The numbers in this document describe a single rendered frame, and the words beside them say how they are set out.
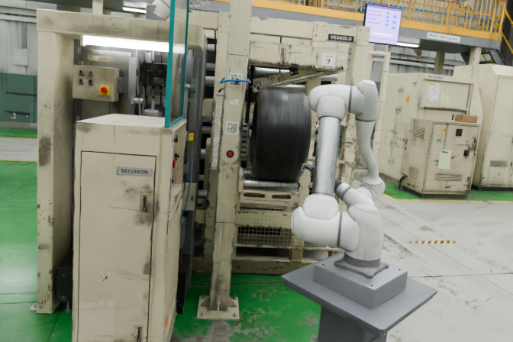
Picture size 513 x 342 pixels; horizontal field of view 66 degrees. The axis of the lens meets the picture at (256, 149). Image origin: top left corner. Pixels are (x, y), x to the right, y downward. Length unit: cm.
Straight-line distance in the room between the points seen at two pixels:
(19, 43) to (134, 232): 1059
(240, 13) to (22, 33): 1005
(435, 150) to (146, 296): 553
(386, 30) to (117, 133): 528
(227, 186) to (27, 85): 993
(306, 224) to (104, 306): 96
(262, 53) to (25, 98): 986
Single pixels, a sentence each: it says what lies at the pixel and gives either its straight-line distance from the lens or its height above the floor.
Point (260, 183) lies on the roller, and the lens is 238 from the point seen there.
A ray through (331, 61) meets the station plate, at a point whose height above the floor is 169.
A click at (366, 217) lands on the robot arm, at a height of 97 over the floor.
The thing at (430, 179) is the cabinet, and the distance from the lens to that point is 680.
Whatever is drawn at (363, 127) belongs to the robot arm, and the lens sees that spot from 196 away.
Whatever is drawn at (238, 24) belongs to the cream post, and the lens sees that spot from 241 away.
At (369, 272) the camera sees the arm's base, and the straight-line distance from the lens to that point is 177.
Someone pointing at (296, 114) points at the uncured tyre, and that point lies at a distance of 224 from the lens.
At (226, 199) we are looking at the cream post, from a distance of 247.
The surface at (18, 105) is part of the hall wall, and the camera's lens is 1208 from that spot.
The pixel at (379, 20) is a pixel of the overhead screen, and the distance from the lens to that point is 644.
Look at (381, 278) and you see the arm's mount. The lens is 178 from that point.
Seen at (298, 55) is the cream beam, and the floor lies 171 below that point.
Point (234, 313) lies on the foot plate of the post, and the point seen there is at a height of 3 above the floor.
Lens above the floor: 145
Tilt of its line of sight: 8 degrees down
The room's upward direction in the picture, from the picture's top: 5 degrees clockwise
